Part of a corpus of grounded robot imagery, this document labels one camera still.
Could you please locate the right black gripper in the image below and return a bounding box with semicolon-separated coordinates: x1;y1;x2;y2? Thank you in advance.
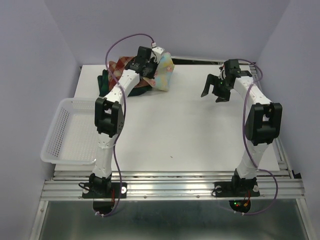
200;73;232;102

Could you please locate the pastel floral skirt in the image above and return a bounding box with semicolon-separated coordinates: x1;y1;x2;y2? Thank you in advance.
143;52;175;92

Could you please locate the red plaid skirt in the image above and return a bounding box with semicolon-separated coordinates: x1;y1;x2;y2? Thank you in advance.
108;56;152;95

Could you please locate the green plaid skirt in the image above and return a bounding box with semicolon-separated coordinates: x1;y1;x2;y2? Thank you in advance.
97;69;152;97

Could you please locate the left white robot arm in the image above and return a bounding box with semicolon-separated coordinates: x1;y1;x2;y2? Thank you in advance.
88;44;165;197

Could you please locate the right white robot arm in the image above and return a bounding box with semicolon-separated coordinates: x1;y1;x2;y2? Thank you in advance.
201;59;283;197

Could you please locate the white plastic basket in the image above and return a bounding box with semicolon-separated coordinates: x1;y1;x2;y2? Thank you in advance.
40;97;98;166

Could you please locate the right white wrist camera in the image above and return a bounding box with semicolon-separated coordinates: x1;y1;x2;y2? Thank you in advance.
218;64;226;81

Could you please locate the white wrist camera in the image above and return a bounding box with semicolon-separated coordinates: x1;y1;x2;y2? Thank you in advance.
151;46;165;63
218;64;226;81

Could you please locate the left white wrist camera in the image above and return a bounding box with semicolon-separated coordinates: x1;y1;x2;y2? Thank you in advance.
151;46;165;63

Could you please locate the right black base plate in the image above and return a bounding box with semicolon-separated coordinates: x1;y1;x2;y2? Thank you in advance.
214;181;260;198

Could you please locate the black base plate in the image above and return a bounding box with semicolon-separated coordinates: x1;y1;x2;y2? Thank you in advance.
78;182;128;199
214;181;260;198

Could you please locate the aluminium frame rail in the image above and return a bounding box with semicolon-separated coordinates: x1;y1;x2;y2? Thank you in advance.
40;170;305;201

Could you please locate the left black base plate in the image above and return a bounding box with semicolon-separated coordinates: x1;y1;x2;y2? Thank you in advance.
78;182;128;199

